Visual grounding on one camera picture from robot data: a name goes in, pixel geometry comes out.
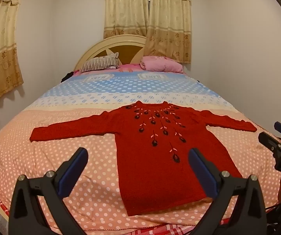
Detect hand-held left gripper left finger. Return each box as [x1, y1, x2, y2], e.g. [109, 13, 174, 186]
[9, 147, 89, 235]

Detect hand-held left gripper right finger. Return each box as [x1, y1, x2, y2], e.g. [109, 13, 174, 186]
[188, 148, 268, 235]

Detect red knitted sweater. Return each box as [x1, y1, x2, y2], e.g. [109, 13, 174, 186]
[29, 100, 258, 217]

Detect polka dot bed sheet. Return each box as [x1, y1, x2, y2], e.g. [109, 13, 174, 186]
[0, 69, 281, 231]

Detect black cloth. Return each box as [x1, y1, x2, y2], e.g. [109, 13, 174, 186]
[61, 72, 75, 83]

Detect striped pillow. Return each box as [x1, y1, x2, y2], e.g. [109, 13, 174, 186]
[79, 52, 120, 73]

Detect pink pillow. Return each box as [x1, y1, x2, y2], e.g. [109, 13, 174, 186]
[140, 55, 184, 74]

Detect cream wooden headboard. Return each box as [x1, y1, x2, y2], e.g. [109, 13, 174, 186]
[74, 35, 147, 71]

